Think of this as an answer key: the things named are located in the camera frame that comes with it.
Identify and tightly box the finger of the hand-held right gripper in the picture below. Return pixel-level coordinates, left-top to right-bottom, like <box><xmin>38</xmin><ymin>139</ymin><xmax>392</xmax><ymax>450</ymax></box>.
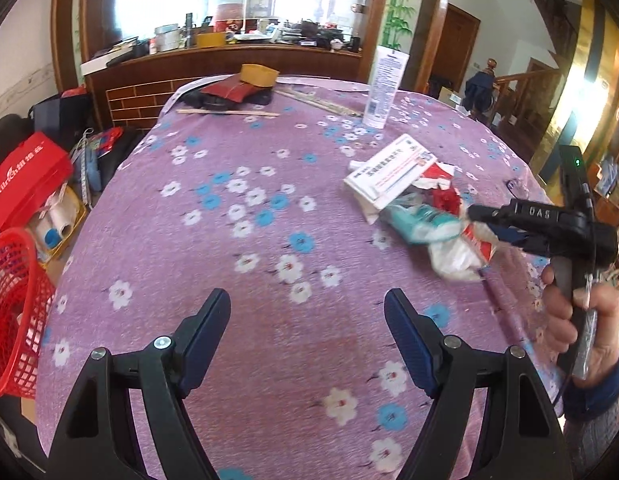
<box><xmin>468</xmin><ymin>204</ymin><xmax>513</xmax><ymax>227</ymax></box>
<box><xmin>488</xmin><ymin>224</ymin><xmax>536</xmax><ymax>253</ymax></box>

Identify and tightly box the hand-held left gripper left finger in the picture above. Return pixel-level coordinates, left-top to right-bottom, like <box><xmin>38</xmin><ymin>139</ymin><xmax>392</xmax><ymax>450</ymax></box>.
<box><xmin>50</xmin><ymin>287</ymin><xmax>233</xmax><ymax>480</ymax></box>

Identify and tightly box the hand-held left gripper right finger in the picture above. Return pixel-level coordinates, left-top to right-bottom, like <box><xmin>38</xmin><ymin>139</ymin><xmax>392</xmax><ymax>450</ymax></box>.
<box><xmin>383</xmin><ymin>288</ymin><xmax>575</xmax><ymax>480</ymax></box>

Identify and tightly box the red white wipe packet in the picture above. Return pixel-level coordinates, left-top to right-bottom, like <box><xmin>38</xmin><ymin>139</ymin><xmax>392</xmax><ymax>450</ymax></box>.
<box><xmin>427</xmin><ymin>220</ymin><xmax>500</xmax><ymax>281</ymax></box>

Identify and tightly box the red plastic basket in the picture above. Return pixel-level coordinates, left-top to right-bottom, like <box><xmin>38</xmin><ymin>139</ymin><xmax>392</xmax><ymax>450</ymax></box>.
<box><xmin>0</xmin><ymin>227</ymin><xmax>58</xmax><ymax>401</ymax></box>

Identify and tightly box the person's right forearm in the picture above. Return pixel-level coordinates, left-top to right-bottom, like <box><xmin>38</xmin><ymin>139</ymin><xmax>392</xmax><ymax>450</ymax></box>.
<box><xmin>562</xmin><ymin>345</ymin><xmax>619</xmax><ymax>480</ymax></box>

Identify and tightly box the person's right hand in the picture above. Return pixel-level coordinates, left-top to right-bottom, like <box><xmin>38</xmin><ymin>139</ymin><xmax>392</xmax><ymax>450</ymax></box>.
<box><xmin>542</xmin><ymin>265</ymin><xmax>619</xmax><ymax>391</ymax></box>

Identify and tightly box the red crumpled wrapper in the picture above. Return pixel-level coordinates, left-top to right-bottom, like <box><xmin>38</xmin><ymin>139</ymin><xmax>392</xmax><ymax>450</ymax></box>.
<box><xmin>414</xmin><ymin>162</ymin><xmax>477</xmax><ymax>218</ymax></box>

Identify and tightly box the teal wet wipe packet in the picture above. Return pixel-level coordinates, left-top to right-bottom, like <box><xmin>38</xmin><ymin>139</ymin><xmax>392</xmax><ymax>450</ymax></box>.
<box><xmin>379</xmin><ymin>200</ymin><xmax>463</xmax><ymax>246</ymax></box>

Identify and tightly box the purple floral tablecloth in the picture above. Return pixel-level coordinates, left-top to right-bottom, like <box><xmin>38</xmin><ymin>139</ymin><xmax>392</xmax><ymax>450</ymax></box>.
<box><xmin>37</xmin><ymin>74</ymin><xmax>565</xmax><ymax>480</ymax></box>

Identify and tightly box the white medicine box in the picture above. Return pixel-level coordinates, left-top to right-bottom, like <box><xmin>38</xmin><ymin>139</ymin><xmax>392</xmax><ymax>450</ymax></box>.
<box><xmin>343</xmin><ymin>133</ymin><xmax>437</xmax><ymax>211</ymax></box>

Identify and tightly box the dark jacket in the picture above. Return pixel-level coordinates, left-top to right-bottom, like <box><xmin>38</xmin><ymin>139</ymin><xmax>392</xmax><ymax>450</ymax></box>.
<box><xmin>463</xmin><ymin>71</ymin><xmax>497</xmax><ymax>113</ymax></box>

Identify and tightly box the wooden stair railing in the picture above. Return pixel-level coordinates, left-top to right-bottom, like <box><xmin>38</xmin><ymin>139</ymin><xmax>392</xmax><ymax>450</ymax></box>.
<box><xmin>484</xmin><ymin>58</ymin><xmax>563</xmax><ymax>131</ymax></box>

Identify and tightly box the white lotion tube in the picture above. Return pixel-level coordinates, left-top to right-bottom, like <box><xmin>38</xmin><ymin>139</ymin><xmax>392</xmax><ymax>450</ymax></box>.
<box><xmin>362</xmin><ymin>45</ymin><xmax>410</xmax><ymax>129</ymax></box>

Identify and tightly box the brown wooden door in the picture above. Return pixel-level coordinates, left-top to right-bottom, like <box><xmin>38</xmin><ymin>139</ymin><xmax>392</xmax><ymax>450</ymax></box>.
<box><xmin>429</xmin><ymin>4</ymin><xmax>483</xmax><ymax>101</ymax></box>

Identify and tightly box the yellow crate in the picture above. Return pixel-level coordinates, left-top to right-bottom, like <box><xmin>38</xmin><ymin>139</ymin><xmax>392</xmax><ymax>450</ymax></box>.
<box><xmin>24</xmin><ymin>185</ymin><xmax>88</xmax><ymax>263</ymax></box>

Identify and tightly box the wrapped chopsticks bundle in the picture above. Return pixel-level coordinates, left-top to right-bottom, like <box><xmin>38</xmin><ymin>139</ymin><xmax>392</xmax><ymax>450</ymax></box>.
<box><xmin>274</xmin><ymin>87</ymin><xmax>365</xmax><ymax>118</ymax></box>

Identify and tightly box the wooden chopstick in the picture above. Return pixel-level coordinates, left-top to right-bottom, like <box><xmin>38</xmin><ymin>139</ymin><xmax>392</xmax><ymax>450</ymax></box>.
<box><xmin>176</xmin><ymin>108</ymin><xmax>280</xmax><ymax>118</ymax></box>

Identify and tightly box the red paper bag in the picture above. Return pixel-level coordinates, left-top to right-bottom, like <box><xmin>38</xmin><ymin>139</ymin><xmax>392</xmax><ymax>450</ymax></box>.
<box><xmin>0</xmin><ymin>131</ymin><xmax>74</xmax><ymax>233</ymax></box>

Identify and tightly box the dark red packet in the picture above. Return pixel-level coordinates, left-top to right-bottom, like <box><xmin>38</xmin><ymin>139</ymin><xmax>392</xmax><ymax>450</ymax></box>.
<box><xmin>200</xmin><ymin>76</ymin><xmax>275</xmax><ymax>106</ymax></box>

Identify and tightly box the yellow plastic box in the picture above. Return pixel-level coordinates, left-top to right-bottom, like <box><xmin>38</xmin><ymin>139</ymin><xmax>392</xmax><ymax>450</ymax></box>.
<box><xmin>240</xmin><ymin>63</ymin><xmax>279</xmax><ymax>90</ymax></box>

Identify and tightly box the black bag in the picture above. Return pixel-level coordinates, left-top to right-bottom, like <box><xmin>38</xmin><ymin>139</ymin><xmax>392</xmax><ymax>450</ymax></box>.
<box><xmin>30</xmin><ymin>92</ymin><xmax>93</xmax><ymax>151</ymax></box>

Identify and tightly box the wooden counter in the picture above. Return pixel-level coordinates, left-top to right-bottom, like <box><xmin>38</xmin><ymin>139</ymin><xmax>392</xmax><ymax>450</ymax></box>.
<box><xmin>81</xmin><ymin>42</ymin><xmax>363</xmax><ymax>131</ymax></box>

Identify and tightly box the green bamboo wall decal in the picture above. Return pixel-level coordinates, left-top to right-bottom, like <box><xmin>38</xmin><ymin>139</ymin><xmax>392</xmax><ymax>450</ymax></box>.
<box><xmin>382</xmin><ymin>0</ymin><xmax>417</xmax><ymax>51</ymax></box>

